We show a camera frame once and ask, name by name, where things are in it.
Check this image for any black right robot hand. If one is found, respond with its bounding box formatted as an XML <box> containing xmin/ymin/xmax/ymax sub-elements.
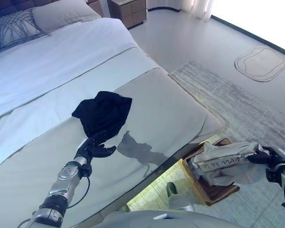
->
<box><xmin>247</xmin><ymin>146</ymin><xmax>285</xmax><ymax>170</ymax></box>

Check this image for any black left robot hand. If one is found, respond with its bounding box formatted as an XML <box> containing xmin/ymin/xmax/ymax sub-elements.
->
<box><xmin>74</xmin><ymin>135</ymin><xmax>117</xmax><ymax>164</ymax></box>

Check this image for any black garment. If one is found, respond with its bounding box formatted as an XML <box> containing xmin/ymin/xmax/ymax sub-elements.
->
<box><xmin>71</xmin><ymin>91</ymin><xmax>133</xmax><ymax>140</ymax></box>

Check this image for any beige printed garment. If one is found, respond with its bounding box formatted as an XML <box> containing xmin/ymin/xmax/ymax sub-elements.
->
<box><xmin>190</xmin><ymin>141</ymin><xmax>268</xmax><ymax>186</ymax></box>

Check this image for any brown wicker basket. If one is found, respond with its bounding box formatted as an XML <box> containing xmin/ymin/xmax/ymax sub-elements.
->
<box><xmin>182</xmin><ymin>137</ymin><xmax>240</xmax><ymax>207</ymax></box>

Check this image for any beige bed cover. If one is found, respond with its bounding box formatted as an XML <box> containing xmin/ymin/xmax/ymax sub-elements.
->
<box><xmin>0</xmin><ymin>67</ymin><xmax>225</xmax><ymax>228</ymax></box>

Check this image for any white textured blanket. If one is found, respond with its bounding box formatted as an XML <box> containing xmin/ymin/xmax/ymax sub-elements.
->
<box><xmin>0</xmin><ymin>46</ymin><xmax>161</xmax><ymax>171</ymax></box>

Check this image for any grey patterned rug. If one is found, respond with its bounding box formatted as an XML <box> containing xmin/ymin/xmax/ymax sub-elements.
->
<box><xmin>127</xmin><ymin>60</ymin><xmax>285</xmax><ymax>228</ymax></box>

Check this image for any small beige floor mat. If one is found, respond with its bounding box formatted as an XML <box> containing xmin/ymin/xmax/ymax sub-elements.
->
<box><xmin>234</xmin><ymin>46</ymin><xmax>285</xmax><ymax>83</ymax></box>

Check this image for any grey robot torso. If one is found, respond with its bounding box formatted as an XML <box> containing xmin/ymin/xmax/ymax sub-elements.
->
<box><xmin>90</xmin><ymin>209</ymin><xmax>243</xmax><ymax>228</ymax></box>

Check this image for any silver right robot leg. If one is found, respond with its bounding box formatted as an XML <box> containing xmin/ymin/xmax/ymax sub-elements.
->
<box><xmin>165</xmin><ymin>181</ymin><xmax>196</xmax><ymax>212</ymax></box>

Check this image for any white duvet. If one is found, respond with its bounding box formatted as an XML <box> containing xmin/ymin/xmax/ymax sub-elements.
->
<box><xmin>0</xmin><ymin>17</ymin><xmax>140</xmax><ymax>122</ymax></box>

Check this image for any plain beige pillow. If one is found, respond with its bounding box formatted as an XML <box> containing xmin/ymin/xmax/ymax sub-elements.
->
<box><xmin>31</xmin><ymin>0</ymin><xmax>102</xmax><ymax>36</ymax></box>

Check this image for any brown wooden nightstand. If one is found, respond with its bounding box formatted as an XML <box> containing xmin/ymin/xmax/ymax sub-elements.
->
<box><xmin>106</xmin><ymin>0</ymin><xmax>147</xmax><ymax>29</ymax></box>

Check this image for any grey patterned cushion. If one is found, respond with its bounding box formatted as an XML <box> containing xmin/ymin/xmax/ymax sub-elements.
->
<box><xmin>0</xmin><ymin>10</ymin><xmax>45</xmax><ymax>49</ymax></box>

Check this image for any sheer white curtain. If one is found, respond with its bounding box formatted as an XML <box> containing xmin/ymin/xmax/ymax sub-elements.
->
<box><xmin>180</xmin><ymin>0</ymin><xmax>216</xmax><ymax>22</ymax></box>

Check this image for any tufted brown headboard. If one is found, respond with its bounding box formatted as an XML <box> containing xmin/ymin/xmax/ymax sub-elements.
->
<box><xmin>0</xmin><ymin>0</ymin><xmax>104</xmax><ymax>19</ymax></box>

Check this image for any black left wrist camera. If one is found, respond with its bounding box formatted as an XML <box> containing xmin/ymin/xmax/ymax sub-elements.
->
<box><xmin>79</xmin><ymin>163</ymin><xmax>93</xmax><ymax>178</ymax></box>

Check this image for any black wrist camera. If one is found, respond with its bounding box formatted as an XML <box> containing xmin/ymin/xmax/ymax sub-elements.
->
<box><xmin>266</xmin><ymin>167</ymin><xmax>282</xmax><ymax>184</ymax></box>
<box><xmin>79</xmin><ymin>163</ymin><xmax>93</xmax><ymax>178</ymax></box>

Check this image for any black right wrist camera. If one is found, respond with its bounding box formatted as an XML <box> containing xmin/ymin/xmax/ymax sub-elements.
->
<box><xmin>266</xmin><ymin>167</ymin><xmax>282</xmax><ymax>184</ymax></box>

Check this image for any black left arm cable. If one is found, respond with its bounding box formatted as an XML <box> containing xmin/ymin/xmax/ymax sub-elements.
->
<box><xmin>66</xmin><ymin>175</ymin><xmax>91</xmax><ymax>209</ymax></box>

